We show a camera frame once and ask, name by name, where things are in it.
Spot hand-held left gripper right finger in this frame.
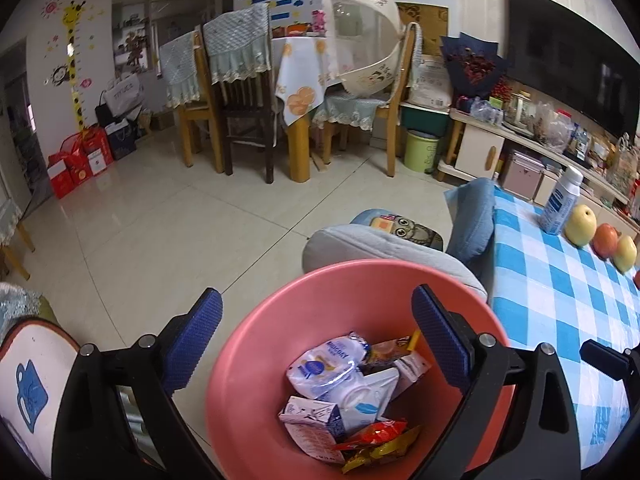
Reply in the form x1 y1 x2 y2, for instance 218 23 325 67
412 284 583 480

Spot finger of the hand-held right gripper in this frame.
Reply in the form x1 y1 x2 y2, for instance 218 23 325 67
580 339 640 381

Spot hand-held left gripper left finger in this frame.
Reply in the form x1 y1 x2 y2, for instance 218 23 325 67
52 287 223 480

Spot white pink sachet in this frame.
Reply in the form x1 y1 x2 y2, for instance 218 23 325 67
392 351 432 393

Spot dark brown snack wrapper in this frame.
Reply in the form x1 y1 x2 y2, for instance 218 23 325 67
364 332 420 367

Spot pink plastic basin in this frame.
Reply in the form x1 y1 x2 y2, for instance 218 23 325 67
205 258 516 480

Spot red candy packet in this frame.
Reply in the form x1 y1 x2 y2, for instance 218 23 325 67
331 419 410 453

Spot yellow red snack wrapper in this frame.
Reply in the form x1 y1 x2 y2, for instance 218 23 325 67
342 425 423 475

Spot grey seat cushion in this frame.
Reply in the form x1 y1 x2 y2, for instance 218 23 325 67
301 223 488 306

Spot yellow pear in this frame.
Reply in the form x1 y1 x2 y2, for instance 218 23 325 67
565 205 598 248
613 235 638 274

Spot owl print cushion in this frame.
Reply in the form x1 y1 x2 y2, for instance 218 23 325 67
350 208 445 253

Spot blue denim cushion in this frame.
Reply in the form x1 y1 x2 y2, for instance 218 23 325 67
444 177 497 266

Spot red apple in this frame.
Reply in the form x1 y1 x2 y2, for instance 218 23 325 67
593 223 621 260

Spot white cushion blue cup print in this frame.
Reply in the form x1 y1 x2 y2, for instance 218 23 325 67
0 317 81 478

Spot white milk bottle blue label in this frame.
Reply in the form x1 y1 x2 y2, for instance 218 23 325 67
537 165 584 236

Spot light green waste bin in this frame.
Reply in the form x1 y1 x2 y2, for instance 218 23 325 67
404 129 441 175

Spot white television cabinet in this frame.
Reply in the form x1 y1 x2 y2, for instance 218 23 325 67
437 107 640 241

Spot printed clear gift bag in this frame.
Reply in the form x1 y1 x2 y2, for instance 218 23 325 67
607 135 640 196

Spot red gift box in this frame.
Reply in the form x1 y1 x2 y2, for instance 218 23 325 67
47 152 93 200

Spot dark green storage box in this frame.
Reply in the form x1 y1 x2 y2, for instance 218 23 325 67
400 102 451 138

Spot dark blue paper bag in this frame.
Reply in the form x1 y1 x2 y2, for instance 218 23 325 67
105 120 138 161

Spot red gift bags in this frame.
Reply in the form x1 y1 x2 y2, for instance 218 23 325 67
62 127 116 176

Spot pack of small clear bottles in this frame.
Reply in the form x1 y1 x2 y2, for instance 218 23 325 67
470 97 506 126

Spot clear zip bag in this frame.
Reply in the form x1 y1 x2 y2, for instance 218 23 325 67
535 105 573 153

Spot glass electric kettle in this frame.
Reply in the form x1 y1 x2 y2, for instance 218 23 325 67
505 90 536 128

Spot light wooden chair teal cover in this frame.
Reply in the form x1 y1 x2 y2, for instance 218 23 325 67
159 30 211 168
310 22 423 178

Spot white printed sack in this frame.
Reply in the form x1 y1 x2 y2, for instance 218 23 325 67
412 55 453 108

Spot white paper bag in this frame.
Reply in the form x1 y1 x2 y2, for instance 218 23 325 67
102 75 143 116

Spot dark blue wrapped bouquet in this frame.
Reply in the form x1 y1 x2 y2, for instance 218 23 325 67
440 32 511 101

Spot cream mesh food cover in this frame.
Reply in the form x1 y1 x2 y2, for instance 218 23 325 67
322 0 403 98

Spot dark wooden chair teal cover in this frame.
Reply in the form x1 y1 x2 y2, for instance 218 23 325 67
202 2 276 183

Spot black television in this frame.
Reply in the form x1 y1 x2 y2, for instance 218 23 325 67
507 0 640 143

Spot giraffe wall sticker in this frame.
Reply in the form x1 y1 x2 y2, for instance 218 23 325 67
42 0 101 133

